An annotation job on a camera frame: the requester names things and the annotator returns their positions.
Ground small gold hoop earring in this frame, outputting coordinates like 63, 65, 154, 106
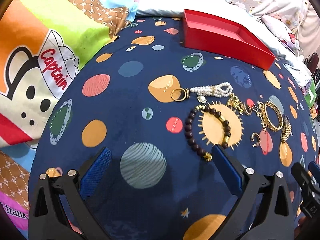
251, 133, 261, 147

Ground dark wooden bead bracelet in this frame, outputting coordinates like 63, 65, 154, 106
184, 103, 232, 162

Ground gold clover chain bracelet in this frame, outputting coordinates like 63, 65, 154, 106
253, 101, 268, 133

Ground gold link bangle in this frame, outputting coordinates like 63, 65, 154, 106
260, 101, 284, 132

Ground gold chain with ring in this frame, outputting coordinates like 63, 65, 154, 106
226, 93, 254, 116

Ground white pearl bracelet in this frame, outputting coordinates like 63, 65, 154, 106
189, 81, 234, 98

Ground gold rings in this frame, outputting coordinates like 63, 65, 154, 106
170, 87, 190, 103

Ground red jewelry tray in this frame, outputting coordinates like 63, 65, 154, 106
183, 9, 276, 70

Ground green cloth item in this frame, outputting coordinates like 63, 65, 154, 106
304, 79, 317, 109

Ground small pearl pendant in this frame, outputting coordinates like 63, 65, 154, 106
197, 95, 207, 104

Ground pink white plush toy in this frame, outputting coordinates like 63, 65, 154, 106
260, 15, 300, 51

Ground beige curtain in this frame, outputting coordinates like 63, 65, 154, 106
298, 5, 320, 57

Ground colourful monkey cartoon blanket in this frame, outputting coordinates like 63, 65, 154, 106
1, 0, 138, 238

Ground light blue pillow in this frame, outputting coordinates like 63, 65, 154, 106
136, 0, 312, 88

